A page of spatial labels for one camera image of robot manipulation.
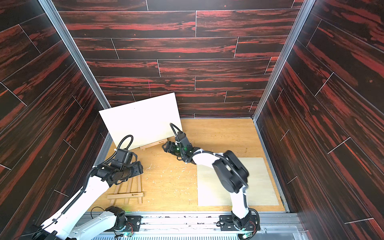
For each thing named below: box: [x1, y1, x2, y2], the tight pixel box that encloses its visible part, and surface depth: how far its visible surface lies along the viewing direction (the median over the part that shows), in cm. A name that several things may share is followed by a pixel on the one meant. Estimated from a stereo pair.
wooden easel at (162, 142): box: [140, 139, 169, 151], surface depth 102 cm
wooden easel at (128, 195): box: [107, 175, 144, 205], surface depth 83 cm
